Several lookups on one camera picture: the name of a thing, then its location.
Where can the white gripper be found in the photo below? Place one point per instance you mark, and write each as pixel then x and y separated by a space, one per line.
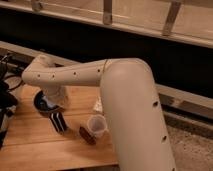
pixel 58 96

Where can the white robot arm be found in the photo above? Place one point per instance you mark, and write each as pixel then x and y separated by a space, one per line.
pixel 130 103

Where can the black round frying pan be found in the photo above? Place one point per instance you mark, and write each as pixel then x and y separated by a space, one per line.
pixel 43 105

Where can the white tube bottle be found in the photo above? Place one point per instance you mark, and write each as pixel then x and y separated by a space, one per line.
pixel 98 106

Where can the clear plastic cup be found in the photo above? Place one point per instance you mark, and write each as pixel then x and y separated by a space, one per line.
pixel 97 125

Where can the black equipment with cables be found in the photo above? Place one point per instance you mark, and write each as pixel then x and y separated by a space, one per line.
pixel 7 100

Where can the metal rail bracket middle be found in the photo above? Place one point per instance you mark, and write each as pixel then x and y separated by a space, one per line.
pixel 107 12

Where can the metal rail bracket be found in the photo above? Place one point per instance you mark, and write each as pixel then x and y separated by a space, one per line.
pixel 107 12
pixel 171 17

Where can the metal rail bracket right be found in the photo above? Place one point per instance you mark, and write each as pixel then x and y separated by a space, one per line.
pixel 171 17

